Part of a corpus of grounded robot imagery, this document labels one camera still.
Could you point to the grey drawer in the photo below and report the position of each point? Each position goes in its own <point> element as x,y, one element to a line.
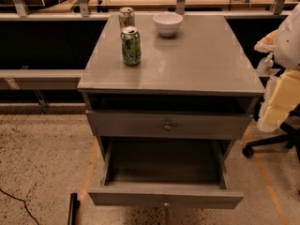
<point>182,125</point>
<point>169,173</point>

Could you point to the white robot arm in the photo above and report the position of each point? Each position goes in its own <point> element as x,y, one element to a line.
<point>284,42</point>

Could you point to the grey wooden drawer cabinet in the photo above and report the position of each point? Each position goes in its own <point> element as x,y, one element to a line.
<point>200,69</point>

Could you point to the grey top drawer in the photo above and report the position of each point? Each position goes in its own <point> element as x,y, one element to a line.
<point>182,125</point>

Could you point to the green soda can front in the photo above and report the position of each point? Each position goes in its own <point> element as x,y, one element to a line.
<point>131,46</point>

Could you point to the white ceramic bowl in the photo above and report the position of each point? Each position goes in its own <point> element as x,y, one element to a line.
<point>167,23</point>

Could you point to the green white soda can rear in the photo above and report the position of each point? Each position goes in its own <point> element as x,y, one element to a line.
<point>126,17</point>

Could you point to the clear sanitizer pump bottle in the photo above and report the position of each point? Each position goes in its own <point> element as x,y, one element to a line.
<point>265,64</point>

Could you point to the black bar on floor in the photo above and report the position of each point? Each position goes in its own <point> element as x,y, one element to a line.
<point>73,207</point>

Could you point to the black office chair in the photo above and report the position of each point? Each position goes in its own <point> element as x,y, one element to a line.
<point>281,135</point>

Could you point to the grey metal rail shelf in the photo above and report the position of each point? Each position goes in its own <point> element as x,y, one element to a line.
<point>40,79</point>

